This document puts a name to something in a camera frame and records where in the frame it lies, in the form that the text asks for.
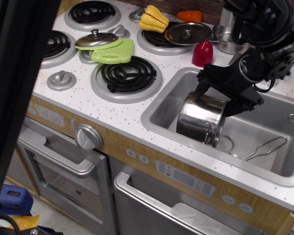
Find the flat steel pot lid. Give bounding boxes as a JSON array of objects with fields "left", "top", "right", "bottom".
[{"left": 165, "top": 22, "right": 212, "bottom": 46}]

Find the yellow tape piece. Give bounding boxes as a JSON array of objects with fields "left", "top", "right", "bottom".
[{"left": 12, "top": 214, "right": 40, "bottom": 231}]

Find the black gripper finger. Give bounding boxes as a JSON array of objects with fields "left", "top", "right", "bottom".
[
  {"left": 222, "top": 98, "right": 256, "bottom": 117},
  {"left": 194, "top": 82, "right": 211, "bottom": 99}
]

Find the wire utensil in sink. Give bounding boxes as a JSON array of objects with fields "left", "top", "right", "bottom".
[{"left": 228, "top": 136, "right": 288, "bottom": 162}]

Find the small steel saucepan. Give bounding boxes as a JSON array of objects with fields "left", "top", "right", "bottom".
[{"left": 213, "top": 22, "right": 251, "bottom": 55}]

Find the back right black burner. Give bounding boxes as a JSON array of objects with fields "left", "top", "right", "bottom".
[{"left": 137, "top": 29, "right": 195, "bottom": 56}]

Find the black foreground post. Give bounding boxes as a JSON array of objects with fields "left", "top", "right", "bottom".
[{"left": 0, "top": 0, "right": 62, "bottom": 228}]

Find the grey knob under board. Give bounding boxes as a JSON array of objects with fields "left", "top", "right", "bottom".
[{"left": 79, "top": 50, "right": 98, "bottom": 65}]

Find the right oven dial knob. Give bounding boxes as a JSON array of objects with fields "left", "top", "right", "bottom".
[{"left": 74, "top": 123, "right": 103, "bottom": 150}]

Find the grey front stove knob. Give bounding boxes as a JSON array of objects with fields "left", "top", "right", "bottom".
[{"left": 47, "top": 70, "right": 76, "bottom": 91}]

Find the blue clamp tool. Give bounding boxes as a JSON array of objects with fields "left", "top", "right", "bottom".
[{"left": 0, "top": 184, "right": 33, "bottom": 215}]

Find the steel pot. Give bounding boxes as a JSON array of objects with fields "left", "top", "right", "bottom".
[{"left": 176, "top": 92, "right": 227, "bottom": 147}]

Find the front left black burner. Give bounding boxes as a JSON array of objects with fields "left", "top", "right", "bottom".
[{"left": 40, "top": 30, "right": 77, "bottom": 69}]

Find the domed steel pot lid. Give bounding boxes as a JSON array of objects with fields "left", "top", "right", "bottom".
[{"left": 76, "top": 29, "right": 119, "bottom": 47}]

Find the back left black burner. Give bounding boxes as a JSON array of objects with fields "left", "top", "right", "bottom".
[{"left": 64, "top": 0, "right": 121, "bottom": 32}]

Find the front right black burner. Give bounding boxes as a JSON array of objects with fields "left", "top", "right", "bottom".
[{"left": 90, "top": 56, "right": 163, "bottom": 104}]

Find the oven door with handle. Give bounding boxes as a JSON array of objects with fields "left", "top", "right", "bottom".
[{"left": 17, "top": 117, "right": 117, "bottom": 235}]

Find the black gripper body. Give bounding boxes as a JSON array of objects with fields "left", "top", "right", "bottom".
[{"left": 197, "top": 47, "right": 267, "bottom": 105}]

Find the silver toy faucet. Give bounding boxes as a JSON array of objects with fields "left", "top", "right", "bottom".
[{"left": 220, "top": 8, "right": 245, "bottom": 71}]

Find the black burner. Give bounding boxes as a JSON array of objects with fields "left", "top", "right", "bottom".
[
  {"left": 137, "top": 29, "right": 195, "bottom": 56},
  {"left": 90, "top": 56, "right": 163, "bottom": 104},
  {"left": 40, "top": 30, "right": 77, "bottom": 69},
  {"left": 64, "top": 0, "right": 121, "bottom": 32}
]

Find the dishwasher door with handle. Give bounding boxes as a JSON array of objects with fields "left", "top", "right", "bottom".
[{"left": 110, "top": 158, "right": 262, "bottom": 235}]

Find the green plastic cutting board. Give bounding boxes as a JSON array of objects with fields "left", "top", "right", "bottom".
[{"left": 91, "top": 39, "right": 134, "bottom": 65}]

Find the grey middle stove knob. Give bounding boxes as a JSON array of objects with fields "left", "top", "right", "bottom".
[{"left": 108, "top": 24, "right": 130, "bottom": 39}]

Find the grey back stove knob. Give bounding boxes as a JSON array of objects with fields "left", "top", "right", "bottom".
[{"left": 129, "top": 7, "right": 145, "bottom": 23}]

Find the grey sink basin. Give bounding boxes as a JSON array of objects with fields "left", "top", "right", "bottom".
[{"left": 141, "top": 68, "right": 294, "bottom": 187}]

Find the grey stove knob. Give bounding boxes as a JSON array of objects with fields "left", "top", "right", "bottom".
[
  {"left": 108, "top": 24, "right": 130, "bottom": 39},
  {"left": 47, "top": 70, "right": 76, "bottom": 91},
  {"left": 129, "top": 7, "right": 145, "bottom": 23}
]

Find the yellow toy bell pepper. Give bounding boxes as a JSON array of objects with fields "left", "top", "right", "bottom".
[{"left": 139, "top": 5, "right": 170, "bottom": 33}]

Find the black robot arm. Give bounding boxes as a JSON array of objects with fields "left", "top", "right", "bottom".
[{"left": 194, "top": 0, "right": 294, "bottom": 117}]

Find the red toy cup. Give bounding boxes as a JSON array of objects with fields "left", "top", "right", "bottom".
[{"left": 192, "top": 40, "right": 214, "bottom": 67}]

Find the orange toy carrot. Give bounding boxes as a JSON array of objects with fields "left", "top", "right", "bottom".
[{"left": 176, "top": 10, "right": 202, "bottom": 23}]

